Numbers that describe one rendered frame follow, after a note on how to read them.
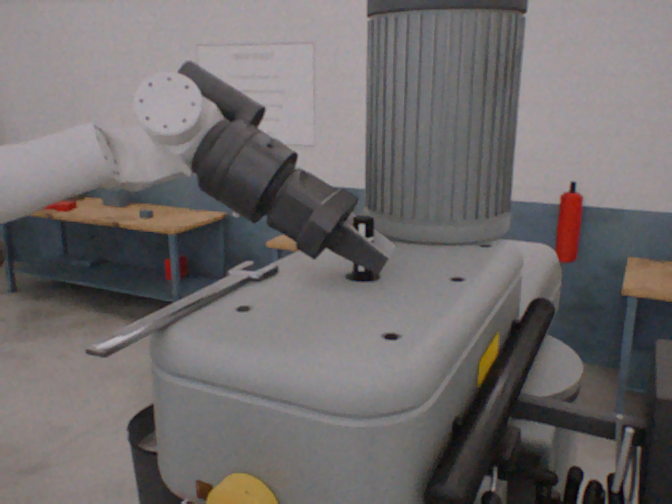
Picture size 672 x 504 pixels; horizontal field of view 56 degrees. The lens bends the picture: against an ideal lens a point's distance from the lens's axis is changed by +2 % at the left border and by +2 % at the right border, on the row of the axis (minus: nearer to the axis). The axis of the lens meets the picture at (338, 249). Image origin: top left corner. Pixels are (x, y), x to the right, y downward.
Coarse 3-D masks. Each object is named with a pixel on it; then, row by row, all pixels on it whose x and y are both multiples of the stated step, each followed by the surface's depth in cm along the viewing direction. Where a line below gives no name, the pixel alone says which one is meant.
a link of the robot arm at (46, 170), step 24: (24, 144) 63; (48, 144) 62; (0, 168) 61; (24, 168) 62; (48, 168) 62; (72, 168) 62; (0, 192) 61; (24, 192) 62; (48, 192) 63; (72, 192) 64; (0, 216) 63; (24, 216) 65; (0, 240) 68
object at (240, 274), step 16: (240, 272) 65; (256, 272) 66; (272, 272) 67; (208, 288) 60; (224, 288) 61; (176, 304) 56; (192, 304) 56; (144, 320) 52; (160, 320) 52; (112, 336) 49; (128, 336) 49; (144, 336) 51; (96, 352) 47; (112, 352) 47
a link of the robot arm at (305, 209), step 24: (264, 144) 63; (240, 168) 62; (264, 168) 62; (288, 168) 64; (240, 192) 62; (264, 192) 62; (288, 192) 61; (312, 192) 63; (336, 192) 66; (288, 216) 62; (312, 216) 60; (336, 216) 60; (312, 240) 60
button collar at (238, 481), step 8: (240, 472) 50; (224, 480) 50; (232, 480) 49; (240, 480) 49; (248, 480) 49; (256, 480) 49; (216, 488) 49; (224, 488) 49; (232, 488) 48; (240, 488) 48; (248, 488) 48; (256, 488) 49; (264, 488) 49; (208, 496) 50; (216, 496) 49; (224, 496) 49; (232, 496) 49; (240, 496) 48; (248, 496) 48; (256, 496) 48; (264, 496) 48; (272, 496) 49
